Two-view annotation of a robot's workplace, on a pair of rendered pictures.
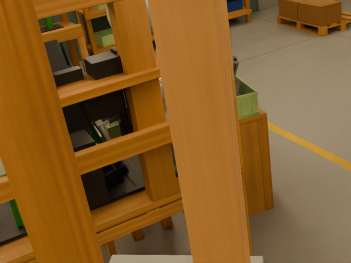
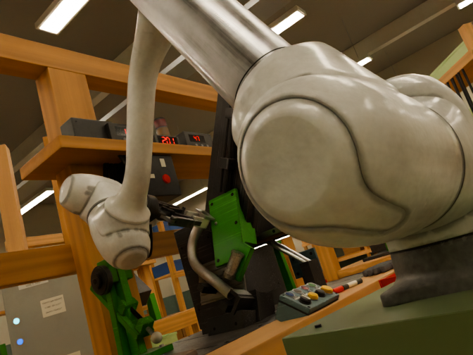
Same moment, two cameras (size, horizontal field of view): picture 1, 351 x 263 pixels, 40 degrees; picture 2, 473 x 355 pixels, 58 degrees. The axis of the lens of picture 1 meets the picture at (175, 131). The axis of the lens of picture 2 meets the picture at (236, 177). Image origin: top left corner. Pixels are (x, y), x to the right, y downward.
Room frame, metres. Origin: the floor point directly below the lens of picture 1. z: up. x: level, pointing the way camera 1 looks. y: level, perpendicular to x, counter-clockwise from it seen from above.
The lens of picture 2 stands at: (3.41, -0.17, 1.01)
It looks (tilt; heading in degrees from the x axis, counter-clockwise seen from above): 13 degrees up; 148
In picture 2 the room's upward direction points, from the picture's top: 18 degrees counter-clockwise
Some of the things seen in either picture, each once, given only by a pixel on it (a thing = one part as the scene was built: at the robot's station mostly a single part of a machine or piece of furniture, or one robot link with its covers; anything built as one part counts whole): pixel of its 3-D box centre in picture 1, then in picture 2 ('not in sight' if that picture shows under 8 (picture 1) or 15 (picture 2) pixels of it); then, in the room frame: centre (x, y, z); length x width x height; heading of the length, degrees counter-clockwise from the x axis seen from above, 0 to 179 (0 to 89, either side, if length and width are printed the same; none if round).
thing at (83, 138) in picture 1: (68, 175); (232, 265); (2.04, 0.54, 1.07); 0.30 x 0.18 x 0.34; 112
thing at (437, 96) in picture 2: not in sight; (415, 158); (3.05, 0.33, 1.09); 0.18 x 0.16 x 0.22; 109
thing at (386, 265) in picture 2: not in sight; (381, 267); (2.32, 0.94, 0.91); 0.20 x 0.11 x 0.03; 109
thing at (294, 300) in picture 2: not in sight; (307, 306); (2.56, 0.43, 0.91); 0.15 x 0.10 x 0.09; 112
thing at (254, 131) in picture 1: (220, 152); not in sight; (3.24, -0.31, 0.39); 0.68 x 0.52 x 0.79; 12
